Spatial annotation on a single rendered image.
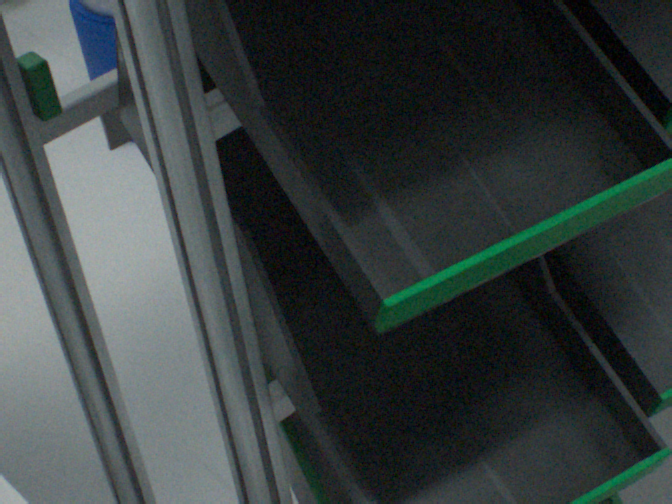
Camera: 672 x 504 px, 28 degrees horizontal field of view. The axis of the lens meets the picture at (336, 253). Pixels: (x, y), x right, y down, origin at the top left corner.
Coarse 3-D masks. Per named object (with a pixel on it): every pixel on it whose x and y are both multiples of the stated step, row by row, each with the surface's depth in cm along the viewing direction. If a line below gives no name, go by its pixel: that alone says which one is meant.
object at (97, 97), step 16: (96, 80) 70; (112, 80) 70; (64, 96) 69; (80, 96) 69; (96, 96) 69; (112, 96) 70; (208, 96) 52; (64, 112) 68; (80, 112) 69; (96, 112) 69; (208, 112) 52; (224, 112) 52; (48, 128) 68; (64, 128) 69; (224, 128) 52; (272, 384) 63; (272, 400) 62; (288, 400) 62
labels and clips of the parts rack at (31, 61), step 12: (24, 60) 66; (36, 60) 66; (24, 72) 66; (36, 72) 66; (48, 72) 66; (36, 84) 66; (48, 84) 67; (36, 96) 67; (48, 96) 67; (36, 108) 67; (48, 108) 67; (60, 108) 68; (48, 120) 68; (108, 120) 72; (120, 120) 72; (108, 132) 72; (120, 132) 73; (108, 144) 73; (120, 144) 73
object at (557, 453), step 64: (128, 128) 67; (256, 192) 66; (256, 256) 57; (320, 256) 65; (256, 320) 61; (320, 320) 63; (448, 320) 64; (512, 320) 64; (576, 320) 62; (320, 384) 62; (384, 384) 62; (448, 384) 63; (512, 384) 63; (576, 384) 63; (320, 448) 60; (384, 448) 61; (448, 448) 61; (512, 448) 61; (576, 448) 62; (640, 448) 61
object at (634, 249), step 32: (608, 224) 69; (640, 224) 69; (544, 256) 67; (576, 256) 68; (608, 256) 68; (640, 256) 68; (576, 288) 65; (608, 288) 67; (640, 288) 67; (608, 320) 64; (640, 320) 66; (608, 352) 65; (640, 352) 66; (640, 384) 63
